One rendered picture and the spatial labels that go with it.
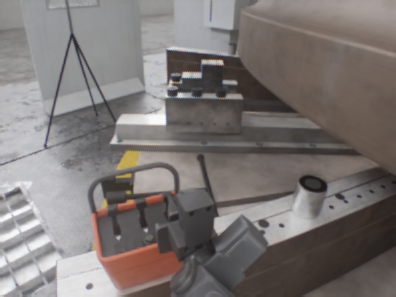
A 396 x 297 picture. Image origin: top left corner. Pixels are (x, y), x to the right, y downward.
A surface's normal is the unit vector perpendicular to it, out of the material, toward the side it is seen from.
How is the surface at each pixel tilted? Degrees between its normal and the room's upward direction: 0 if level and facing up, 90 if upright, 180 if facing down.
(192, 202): 0
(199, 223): 90
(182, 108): 90
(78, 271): 0
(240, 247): 59
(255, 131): 71
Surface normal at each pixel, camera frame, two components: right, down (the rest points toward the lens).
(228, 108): 0.00, 0.51
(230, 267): -0.05, 0.06
